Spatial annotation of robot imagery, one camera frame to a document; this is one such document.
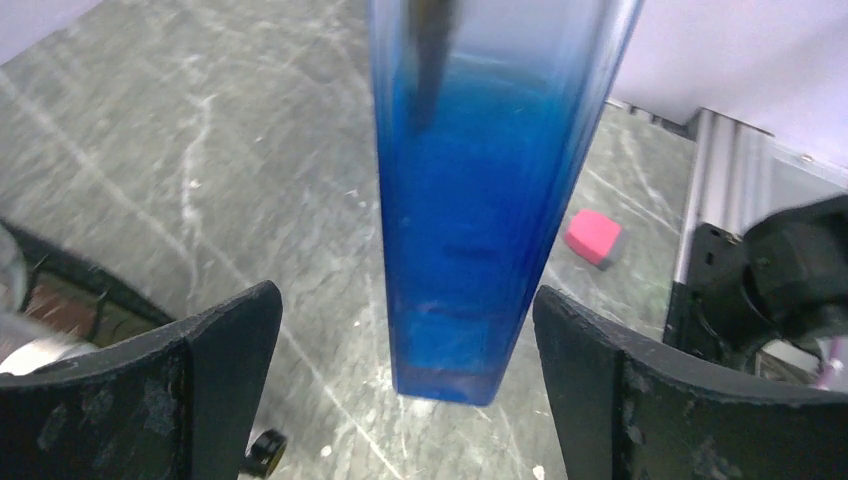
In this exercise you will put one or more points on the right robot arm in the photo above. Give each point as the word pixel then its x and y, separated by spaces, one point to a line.
pixel 774 296

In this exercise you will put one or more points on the black wire wine rack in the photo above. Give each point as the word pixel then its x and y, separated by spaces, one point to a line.
pixel 121 312

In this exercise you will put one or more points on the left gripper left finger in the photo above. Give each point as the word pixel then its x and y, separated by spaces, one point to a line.
pixel 177 402

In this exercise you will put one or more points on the tall blue square bottle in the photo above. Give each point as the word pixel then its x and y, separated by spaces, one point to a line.
pixel 471 206

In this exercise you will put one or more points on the small pink block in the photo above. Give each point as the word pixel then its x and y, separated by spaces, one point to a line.
pixel 596 238

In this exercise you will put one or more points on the green wine bottle black neck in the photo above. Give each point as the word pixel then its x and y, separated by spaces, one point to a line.
pixel 431 26

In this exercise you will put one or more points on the clear bottle black cap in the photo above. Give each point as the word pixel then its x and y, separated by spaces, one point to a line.
pixel 264 452

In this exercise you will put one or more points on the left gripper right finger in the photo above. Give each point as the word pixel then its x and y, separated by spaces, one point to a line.
pixel 629 407

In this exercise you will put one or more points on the clear round labelled bottle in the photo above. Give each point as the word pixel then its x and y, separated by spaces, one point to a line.
pixel 14 277

